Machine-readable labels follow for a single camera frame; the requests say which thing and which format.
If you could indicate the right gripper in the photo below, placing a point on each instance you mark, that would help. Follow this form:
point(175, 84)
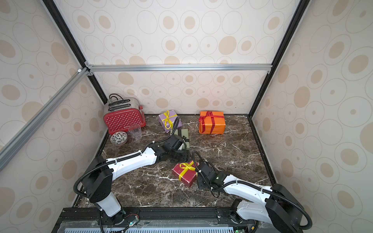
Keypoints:
point(199, 174)

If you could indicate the red polka dot toaster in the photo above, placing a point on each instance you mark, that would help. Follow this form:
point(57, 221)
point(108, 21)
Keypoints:
point(122, 113)

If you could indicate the green gift box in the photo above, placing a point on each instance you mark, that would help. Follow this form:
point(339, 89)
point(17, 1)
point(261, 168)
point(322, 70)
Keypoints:
point(186, 137)

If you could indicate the dark red gift box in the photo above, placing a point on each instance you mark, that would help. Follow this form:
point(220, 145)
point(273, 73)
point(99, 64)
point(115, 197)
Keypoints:
point(189, 178)

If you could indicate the yellow ribbon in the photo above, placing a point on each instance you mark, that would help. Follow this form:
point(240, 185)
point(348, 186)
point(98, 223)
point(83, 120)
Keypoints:
point(185, 168)
point(168, 119)

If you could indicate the yellow ribbon on purple box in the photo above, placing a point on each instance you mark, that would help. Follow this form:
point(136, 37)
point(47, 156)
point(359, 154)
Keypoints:
point(168, 119)

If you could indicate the diagonal aluminium bar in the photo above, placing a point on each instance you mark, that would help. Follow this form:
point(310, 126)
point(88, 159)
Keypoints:
point(19, 140)

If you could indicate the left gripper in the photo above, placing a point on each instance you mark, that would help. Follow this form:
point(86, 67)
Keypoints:
point(185, 157)

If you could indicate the clear plastic cup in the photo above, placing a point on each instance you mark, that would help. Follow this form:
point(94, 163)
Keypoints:
point(135, 132)

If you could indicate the red ribbon on orange box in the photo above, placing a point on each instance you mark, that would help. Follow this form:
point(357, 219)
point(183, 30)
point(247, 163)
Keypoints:
point(210, 119)

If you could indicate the patterned ceramic bowl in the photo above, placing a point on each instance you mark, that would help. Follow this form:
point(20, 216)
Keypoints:
point(119, 138)

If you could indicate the black ribbon on green box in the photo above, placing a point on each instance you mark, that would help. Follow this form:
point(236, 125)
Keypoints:
point(184, 135)

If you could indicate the horizontal aluminium bar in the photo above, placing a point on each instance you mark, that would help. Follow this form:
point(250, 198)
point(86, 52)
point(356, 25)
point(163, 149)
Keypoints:
point(184, 67)

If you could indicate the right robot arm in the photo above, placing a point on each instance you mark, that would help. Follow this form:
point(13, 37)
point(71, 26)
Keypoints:
point(270, 204)

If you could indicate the black frame post right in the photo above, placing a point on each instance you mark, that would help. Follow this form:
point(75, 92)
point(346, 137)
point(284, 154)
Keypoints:
point(295, 20)

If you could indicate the orange gift box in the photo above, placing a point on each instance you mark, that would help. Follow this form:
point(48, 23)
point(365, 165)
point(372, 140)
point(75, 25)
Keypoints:
point(214, 123)

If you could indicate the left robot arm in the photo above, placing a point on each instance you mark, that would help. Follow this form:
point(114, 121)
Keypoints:
point(96, 182)

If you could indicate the black frame post left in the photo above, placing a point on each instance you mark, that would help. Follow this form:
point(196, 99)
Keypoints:
point(73, 45)

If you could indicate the black frame post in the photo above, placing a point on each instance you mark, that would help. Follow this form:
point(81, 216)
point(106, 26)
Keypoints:
point(73, 45)
point(295, 20)

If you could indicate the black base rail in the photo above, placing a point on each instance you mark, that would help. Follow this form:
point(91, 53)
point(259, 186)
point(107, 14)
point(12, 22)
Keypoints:
point(154, 220)

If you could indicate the purple gift box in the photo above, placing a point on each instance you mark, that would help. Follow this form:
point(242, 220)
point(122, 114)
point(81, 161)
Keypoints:
point(179, 125)

